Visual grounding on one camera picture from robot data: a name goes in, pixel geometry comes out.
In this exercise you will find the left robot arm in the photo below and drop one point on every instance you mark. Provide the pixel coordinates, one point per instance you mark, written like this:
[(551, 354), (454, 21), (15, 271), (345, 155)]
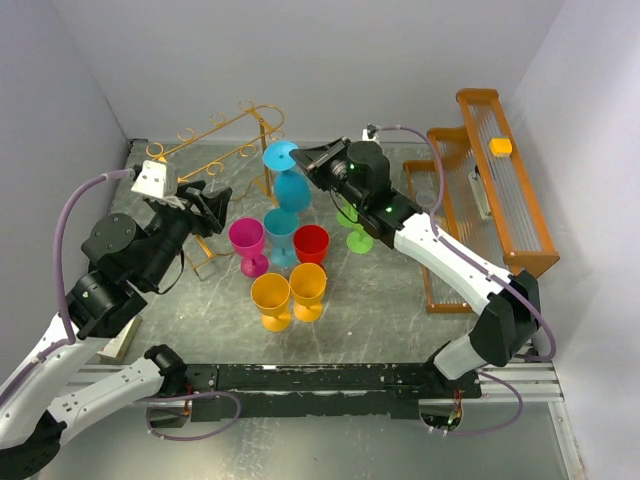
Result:
[(126, 262)]

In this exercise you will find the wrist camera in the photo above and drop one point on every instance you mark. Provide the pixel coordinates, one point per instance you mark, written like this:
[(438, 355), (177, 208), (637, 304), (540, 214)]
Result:
[(157, 181), (371, 133)]

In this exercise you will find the right orange wine glass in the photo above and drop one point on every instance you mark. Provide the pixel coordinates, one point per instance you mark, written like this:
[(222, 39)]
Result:
[(308, 283)]

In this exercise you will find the left orange wine glass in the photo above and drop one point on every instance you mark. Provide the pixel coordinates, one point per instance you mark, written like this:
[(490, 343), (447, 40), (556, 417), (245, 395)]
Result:
[(270, 294)]

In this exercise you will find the red wine glass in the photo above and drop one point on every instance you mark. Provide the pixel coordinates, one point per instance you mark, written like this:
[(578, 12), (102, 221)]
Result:
[(311, 244)]

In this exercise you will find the orange wooden tiered rack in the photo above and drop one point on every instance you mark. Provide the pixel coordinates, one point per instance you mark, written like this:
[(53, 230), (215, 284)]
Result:
[(517, 237)]

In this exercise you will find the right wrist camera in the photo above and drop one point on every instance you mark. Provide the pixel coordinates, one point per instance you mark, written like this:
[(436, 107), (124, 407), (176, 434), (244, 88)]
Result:
[(371, 133)]

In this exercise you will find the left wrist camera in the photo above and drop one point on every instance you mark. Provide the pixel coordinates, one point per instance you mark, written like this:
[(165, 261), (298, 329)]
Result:
[(157, 181)]

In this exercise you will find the dark blue wine glass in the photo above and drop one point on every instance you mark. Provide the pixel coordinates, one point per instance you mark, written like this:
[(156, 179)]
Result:
[(291, 188)]

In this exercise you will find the white box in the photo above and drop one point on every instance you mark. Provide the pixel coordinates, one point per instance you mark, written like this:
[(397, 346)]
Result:
[(117, 347)]

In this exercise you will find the white item on rack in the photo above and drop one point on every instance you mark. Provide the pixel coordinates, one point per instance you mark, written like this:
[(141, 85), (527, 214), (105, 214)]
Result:
[(479, 194)]

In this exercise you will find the yellow cube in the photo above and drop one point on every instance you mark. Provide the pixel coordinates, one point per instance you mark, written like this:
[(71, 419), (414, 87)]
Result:
[(500, 146)]

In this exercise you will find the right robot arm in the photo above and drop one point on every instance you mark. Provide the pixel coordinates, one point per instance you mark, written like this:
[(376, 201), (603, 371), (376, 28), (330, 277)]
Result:
[(507, 304)]

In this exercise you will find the orange wine glass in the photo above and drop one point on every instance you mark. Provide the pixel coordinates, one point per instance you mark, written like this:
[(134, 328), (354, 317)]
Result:
[(270, 294), (308, 283)]

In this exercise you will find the light blue wine glass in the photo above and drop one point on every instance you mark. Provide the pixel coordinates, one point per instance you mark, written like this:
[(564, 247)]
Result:
[(280, 226)]

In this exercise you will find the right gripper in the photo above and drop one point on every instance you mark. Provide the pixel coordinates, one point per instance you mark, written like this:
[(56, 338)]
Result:
[(314, 161)]

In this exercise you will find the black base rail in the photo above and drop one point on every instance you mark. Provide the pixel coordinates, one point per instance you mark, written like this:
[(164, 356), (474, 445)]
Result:
[(291, 391)]

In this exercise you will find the green wine glass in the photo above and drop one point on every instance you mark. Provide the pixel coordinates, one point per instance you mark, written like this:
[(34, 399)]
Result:
[(359, 241), (348, 217)]

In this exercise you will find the magenta wine glass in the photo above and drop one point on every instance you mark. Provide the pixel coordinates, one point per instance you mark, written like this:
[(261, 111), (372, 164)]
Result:
[(248, 239)]

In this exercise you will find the gold wire glass rack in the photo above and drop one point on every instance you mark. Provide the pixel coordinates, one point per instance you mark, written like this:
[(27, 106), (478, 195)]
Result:
[(269, 120)]

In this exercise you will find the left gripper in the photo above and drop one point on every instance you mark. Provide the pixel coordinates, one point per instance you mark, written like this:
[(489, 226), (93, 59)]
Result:
[(214, 209)]

